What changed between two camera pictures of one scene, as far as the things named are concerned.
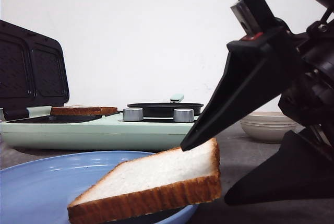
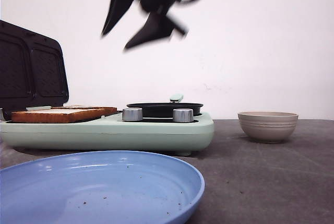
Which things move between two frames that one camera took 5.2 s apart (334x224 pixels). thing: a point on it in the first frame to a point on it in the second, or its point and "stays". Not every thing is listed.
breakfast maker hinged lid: [33, 71] stays
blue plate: [39, 191] stays
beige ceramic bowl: [269, 127] stays
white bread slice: [173, 178] to [56, 116]
